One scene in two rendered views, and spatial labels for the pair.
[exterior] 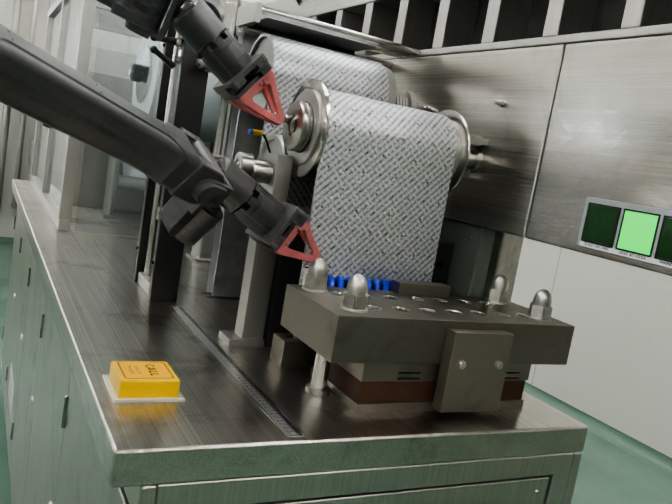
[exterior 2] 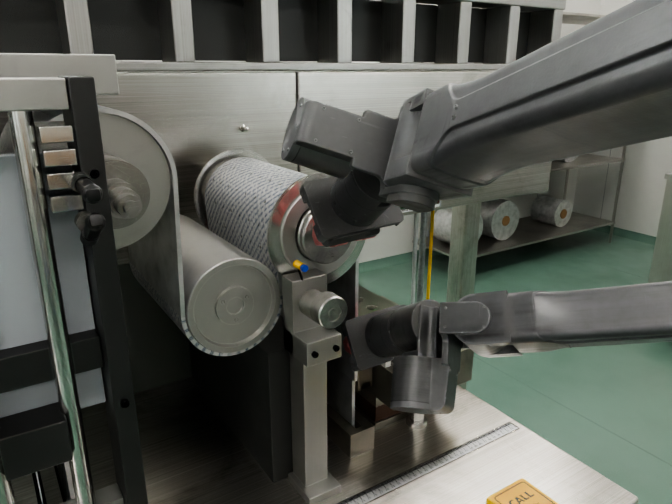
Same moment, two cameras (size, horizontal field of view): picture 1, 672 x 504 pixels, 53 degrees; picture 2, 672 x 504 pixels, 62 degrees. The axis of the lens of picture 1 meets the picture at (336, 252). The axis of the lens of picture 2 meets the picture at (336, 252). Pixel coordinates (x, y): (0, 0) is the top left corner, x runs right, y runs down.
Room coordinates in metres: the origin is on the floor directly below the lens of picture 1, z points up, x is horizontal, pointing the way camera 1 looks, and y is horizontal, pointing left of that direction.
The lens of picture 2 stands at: (1.07, 0.76, 1.45)
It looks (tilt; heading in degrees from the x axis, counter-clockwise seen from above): 18 degrees down; 266
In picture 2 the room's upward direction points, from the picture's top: straight up
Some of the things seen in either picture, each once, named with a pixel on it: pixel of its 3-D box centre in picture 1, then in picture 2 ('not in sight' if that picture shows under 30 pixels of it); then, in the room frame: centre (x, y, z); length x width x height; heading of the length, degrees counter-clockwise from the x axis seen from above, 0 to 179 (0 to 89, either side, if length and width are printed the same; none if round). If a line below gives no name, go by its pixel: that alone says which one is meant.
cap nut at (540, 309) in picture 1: (541, 304); not in sight; (1.00, -0.32, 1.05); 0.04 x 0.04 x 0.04
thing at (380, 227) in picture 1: (376, 236); (313, 296); (1.05, -0.06, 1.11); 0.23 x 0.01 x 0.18; 119
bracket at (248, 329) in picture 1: (253, 249); (313, 390); (1.06, 0.13, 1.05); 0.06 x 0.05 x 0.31; 119
